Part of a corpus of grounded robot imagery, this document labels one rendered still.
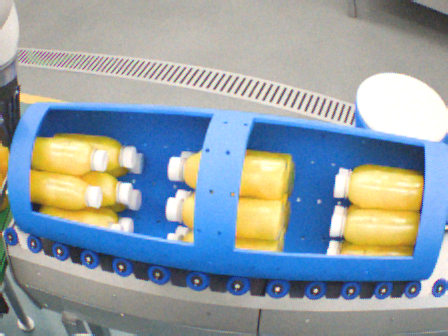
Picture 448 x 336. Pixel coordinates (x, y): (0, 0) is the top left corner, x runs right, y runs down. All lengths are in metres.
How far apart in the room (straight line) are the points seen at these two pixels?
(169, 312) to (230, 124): 0.41
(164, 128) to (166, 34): 2.29
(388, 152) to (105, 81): 2.25
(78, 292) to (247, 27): 2.45
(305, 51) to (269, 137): 2.18
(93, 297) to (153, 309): 0.14
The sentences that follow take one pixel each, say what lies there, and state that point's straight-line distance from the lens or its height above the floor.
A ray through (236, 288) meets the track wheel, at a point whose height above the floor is 0.96.
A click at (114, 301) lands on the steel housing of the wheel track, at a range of 1.62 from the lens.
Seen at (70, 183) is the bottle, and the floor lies 1.13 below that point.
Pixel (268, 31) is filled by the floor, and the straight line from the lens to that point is 3.85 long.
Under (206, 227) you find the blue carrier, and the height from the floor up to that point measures 1.15.
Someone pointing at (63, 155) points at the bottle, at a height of 1.17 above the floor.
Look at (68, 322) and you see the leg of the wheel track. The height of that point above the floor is 0.63.
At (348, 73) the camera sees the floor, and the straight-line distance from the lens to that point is 3.60.
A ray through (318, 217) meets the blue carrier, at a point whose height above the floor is 0.98.
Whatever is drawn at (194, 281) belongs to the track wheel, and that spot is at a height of 0.97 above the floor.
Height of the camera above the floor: 2.15
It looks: 44 degrees down
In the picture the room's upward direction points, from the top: 3 degrees counter-clockwise
